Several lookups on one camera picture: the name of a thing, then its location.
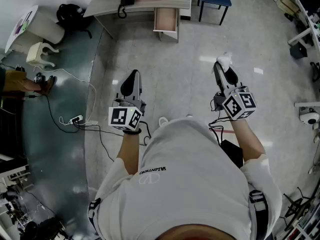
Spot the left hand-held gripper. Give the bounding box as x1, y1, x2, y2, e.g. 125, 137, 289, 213
108, 69, 148, 133

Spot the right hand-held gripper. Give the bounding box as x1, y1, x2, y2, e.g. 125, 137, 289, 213
213, 61, 258, 121

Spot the white cloth piece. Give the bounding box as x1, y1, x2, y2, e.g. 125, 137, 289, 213
216, 51, 233, 72

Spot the light wooden drawer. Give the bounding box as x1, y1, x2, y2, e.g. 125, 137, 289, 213
153, 7, 179, 34

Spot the person's right forearm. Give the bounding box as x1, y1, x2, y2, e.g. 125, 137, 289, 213
228, 117, 266, 164

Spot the person's left forearm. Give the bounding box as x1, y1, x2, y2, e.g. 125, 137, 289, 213
116, 131, 142, 176

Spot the black pouch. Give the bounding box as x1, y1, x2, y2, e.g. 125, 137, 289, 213
219, 138, 245, 169

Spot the black box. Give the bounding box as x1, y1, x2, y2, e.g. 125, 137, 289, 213
289, 43, 308, 60

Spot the white metal workbench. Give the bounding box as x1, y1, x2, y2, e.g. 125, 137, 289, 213
273, 0, 320, 47

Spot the grey wooden desk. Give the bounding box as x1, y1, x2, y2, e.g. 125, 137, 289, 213
83, 0, 193, 44

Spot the black office chair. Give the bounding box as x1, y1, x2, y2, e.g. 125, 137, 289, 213
309, 61, 320, 82

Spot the white dome device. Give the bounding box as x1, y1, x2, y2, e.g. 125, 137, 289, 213
294, 101, 320, 131

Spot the black backpack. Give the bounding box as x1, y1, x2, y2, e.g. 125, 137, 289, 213
56, 3, 93, 39

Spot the white stool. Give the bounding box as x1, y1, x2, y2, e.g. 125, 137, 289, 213
26, 41, 60, 69

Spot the white round table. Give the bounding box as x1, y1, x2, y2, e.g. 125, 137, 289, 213
4, 5, 65, 55

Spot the person's white shirt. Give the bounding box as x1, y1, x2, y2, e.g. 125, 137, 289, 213
87, 116, 283, 240

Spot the black tripod stand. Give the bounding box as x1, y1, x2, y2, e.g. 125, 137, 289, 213
279, 186, 318, 232

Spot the white shelving rack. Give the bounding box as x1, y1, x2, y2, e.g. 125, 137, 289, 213
272, 203, 320, 240

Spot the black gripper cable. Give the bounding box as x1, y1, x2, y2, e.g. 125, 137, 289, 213
208, 100, 235, 147

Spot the black floor cable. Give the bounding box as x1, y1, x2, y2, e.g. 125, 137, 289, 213
44, 95, 153, 162

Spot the white cable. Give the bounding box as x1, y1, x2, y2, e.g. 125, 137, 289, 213
33, 65, 98, 126

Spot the left harness strap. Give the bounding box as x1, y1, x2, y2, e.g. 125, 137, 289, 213
87, 197, 102, 235

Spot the harness strap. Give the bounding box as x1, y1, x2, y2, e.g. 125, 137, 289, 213
87, 197, 102, 235
248, 189, 270, 240

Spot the right harness strap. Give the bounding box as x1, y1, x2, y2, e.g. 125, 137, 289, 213
248, 189, 270, 240

